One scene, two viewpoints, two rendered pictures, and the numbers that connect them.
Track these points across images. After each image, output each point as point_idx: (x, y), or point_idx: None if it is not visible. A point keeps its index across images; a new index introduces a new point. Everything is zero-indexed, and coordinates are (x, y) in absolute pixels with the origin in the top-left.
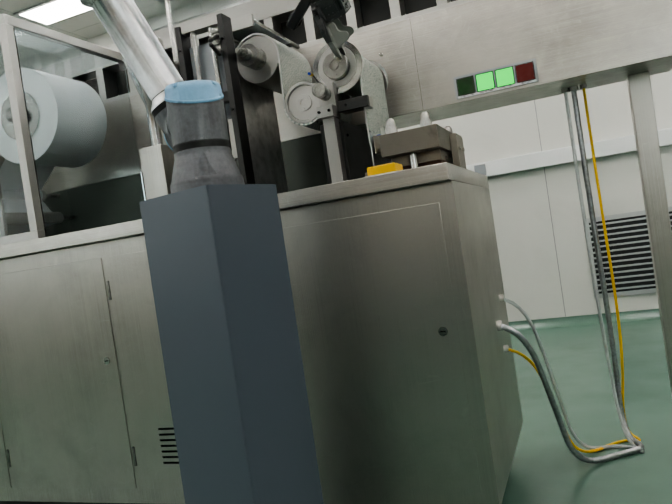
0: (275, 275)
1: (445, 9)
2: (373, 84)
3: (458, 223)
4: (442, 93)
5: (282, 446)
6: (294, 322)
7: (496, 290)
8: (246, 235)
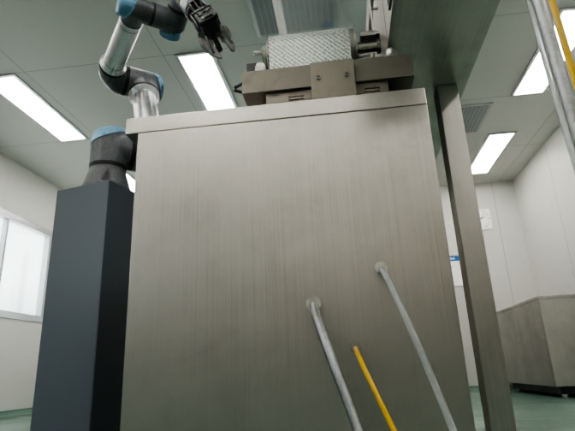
0: (91, 244)
1: None
2: (308, 53)
3: (136, 174)
4: (388, 12)
5: (64, 368)
6: (98, 279)
7: (356, 254)
8: (75, 218)
